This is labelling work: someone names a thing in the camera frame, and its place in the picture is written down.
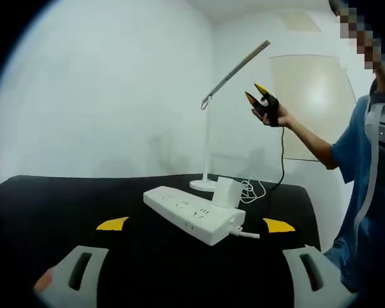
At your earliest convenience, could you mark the white desk lamp plug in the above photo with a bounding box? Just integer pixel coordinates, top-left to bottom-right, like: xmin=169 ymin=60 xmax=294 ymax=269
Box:
xmin=210 ymin=176 xmax=241 ymax=207

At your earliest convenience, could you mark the white lamp cable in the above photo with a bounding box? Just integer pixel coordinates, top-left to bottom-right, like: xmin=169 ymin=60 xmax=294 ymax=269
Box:
xmin=239 ymin=175 xmax=267 ymax=205

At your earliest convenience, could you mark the white power strip cable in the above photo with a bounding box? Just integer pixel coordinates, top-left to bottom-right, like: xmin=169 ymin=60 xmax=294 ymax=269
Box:
xmin=230 ymin=226 xmax=261 ymax=241

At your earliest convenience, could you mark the beige wall panel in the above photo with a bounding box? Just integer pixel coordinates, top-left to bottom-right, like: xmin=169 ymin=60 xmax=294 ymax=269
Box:
xmin=268 ymin=55 xmax=357 ymax=162

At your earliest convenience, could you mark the white power strip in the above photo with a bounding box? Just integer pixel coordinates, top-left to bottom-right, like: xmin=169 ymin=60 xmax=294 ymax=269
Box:
xmin=143 ymin=185 xmax=246 ymax=247

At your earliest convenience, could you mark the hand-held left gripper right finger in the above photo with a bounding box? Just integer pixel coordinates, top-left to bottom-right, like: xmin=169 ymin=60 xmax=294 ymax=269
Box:
xmin=262 ymin=217 xmax=357 ymax=308

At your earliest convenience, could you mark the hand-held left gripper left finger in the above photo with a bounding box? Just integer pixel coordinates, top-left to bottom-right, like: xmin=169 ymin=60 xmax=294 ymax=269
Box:
xmin=35 ymin=216 xmax=131 ymax=308

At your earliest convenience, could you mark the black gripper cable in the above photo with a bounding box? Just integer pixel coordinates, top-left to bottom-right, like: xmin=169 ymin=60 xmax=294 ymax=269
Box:
xmin=265 ymin=124 xmax=286 ymax=209

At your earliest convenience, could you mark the person's body in blue shirt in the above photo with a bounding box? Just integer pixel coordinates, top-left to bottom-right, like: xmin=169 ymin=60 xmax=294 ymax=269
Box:
xmin=323 ymin=60 xmax=385 ymax=293

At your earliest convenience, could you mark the white desk lamp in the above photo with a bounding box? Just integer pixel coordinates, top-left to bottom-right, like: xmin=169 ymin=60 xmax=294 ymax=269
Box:
xmin=189 ymin=40 xmax=272 ymax=193

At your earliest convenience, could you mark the beige ceiling panel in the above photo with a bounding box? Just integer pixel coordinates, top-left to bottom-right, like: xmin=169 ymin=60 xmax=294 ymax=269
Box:
xmin=284 ymin=12 xmax=321 ymax=33

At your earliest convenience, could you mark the person's right hand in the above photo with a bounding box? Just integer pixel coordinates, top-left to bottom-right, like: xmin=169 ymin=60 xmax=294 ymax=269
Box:
xmin=250 ymin=107 xmax=298 ymax=130

